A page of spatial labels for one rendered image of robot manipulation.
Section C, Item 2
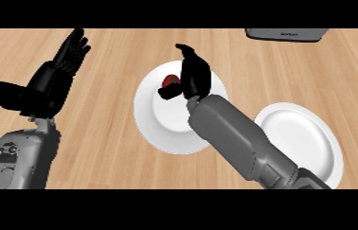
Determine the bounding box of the small white plate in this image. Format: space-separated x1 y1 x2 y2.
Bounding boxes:
253 101 344 190

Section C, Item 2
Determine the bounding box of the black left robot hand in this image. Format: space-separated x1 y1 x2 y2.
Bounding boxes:
0 27 91 120

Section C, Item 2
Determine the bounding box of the large white plate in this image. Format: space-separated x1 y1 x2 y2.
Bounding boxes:
133 60 229 155

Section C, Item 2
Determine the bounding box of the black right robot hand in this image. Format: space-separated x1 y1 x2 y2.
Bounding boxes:
156 43 213 101

